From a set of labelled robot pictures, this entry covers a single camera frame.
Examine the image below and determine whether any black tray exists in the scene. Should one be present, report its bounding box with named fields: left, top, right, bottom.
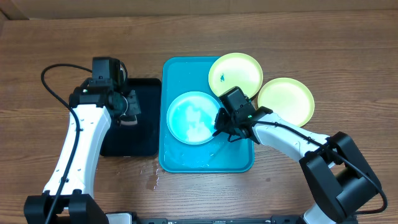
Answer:
left=100, top=78, right=162, bottom=157

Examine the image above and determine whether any teal serving tray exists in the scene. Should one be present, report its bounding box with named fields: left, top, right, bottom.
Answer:
left=159, top=57, right=254, bottom=173

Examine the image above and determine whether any yellow plate cleaned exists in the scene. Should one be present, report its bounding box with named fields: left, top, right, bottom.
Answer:
left=257, top=77, right=315, bottom=127

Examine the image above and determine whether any white plate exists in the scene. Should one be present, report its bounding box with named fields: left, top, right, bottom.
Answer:
left=166, top=91, right=220, bottom=145

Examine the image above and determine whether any yellow plate with stain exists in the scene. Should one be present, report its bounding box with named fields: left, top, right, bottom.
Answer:
left=208, top=53, right=264, bottom=98

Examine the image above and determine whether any black mounting rail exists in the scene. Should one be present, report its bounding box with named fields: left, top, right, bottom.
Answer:
left=105, top=212, right=358, bottom=224

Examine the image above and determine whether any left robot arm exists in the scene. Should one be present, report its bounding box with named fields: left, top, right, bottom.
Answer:
left=24, top=87, right=141, bottom=223

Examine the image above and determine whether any green scrubbing sponge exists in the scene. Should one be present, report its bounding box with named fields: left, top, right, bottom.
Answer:
left=119, top=115, right=137, bottom=126

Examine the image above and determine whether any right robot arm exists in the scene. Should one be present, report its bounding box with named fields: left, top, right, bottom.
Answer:
left=215, top=105, right=388, bottom=224

